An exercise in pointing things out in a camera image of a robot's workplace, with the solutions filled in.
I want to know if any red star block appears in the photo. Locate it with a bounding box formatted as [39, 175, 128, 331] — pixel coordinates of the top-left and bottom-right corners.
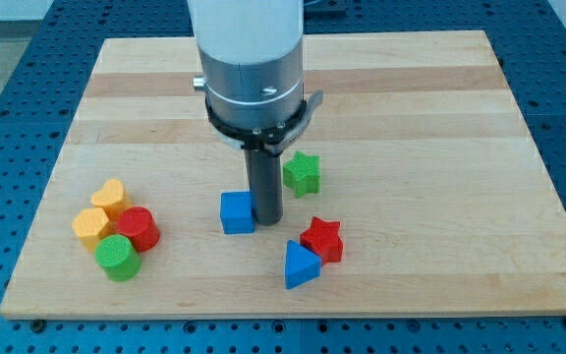
[300, 216, 344, 265]

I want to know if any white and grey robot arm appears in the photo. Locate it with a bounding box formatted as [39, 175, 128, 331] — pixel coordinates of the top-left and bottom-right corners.
[188, 0, 323, 156]

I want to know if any green star block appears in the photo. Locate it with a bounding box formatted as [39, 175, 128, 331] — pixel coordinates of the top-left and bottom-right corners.
[283, 151, 321, 199]

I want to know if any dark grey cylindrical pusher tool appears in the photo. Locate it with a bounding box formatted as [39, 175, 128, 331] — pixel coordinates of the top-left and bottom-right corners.
[245, 150, 283, 226]

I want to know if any blue cube block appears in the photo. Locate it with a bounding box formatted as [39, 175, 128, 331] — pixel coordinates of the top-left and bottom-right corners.
[220, 191, 255, 234]

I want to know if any blue triangle block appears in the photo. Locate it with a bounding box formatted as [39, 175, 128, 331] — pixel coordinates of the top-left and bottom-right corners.
[284, 240, 321, 290]

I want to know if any wooden board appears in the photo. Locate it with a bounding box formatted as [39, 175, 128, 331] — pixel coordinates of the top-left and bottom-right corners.
[0, 30, 566, 321]

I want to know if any red cylinder block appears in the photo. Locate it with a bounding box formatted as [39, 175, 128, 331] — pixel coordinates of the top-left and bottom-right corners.
[117, 206, 160, 253]

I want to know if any yellow heart block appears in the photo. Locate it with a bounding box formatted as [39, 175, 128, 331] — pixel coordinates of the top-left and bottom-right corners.
[90, 179, 134, 222]

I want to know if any green cylinder block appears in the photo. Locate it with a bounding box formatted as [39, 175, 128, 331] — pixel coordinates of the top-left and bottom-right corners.
[94, 234, 142, 282]

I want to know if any yellow hexagon block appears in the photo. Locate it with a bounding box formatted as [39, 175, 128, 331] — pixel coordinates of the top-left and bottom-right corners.
[71, 207, 115, 253]

